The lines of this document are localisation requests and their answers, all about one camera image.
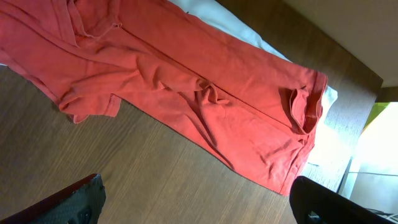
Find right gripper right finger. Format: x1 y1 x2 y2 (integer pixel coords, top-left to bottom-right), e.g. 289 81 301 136
289 176 393 224

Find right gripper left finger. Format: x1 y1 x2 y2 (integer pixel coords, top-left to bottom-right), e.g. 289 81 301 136
1 174 106 224

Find white garment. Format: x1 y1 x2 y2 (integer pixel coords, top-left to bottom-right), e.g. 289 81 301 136
170 0 338 166

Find red t-shirt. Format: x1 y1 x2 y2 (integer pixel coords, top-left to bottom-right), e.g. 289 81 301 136
1 0 327 195

